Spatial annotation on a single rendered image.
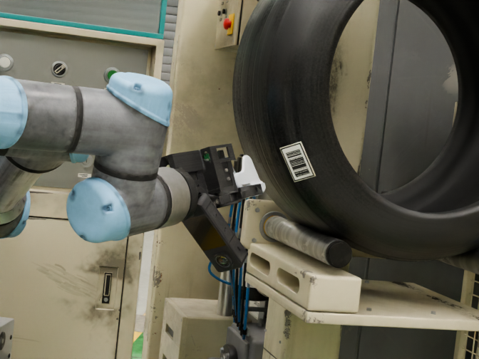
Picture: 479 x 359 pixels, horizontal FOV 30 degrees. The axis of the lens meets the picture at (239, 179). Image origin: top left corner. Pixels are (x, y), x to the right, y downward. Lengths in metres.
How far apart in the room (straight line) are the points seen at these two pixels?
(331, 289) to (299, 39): 0.40
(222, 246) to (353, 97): 0.73
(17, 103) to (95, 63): 1.13
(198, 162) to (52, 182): 0.94
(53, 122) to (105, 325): 1.17
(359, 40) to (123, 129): 0.93
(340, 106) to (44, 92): 0.95
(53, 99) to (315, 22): 0.55
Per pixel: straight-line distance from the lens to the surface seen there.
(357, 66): 1.84
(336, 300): 1.46
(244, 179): 1.24
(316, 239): 1.50
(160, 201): 1.07
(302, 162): 1.40
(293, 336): 1.85
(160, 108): 1.00
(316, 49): 1.40
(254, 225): 1.76
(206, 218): 1.15
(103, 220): 1.01
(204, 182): 1.18
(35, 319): 2.07
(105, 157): 1.02
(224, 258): 1.18
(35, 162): 1.41
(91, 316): 2.08
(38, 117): 0.97
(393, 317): 1.51
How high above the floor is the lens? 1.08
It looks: 3 degrees down
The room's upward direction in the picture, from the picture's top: 6 degrees clockwise
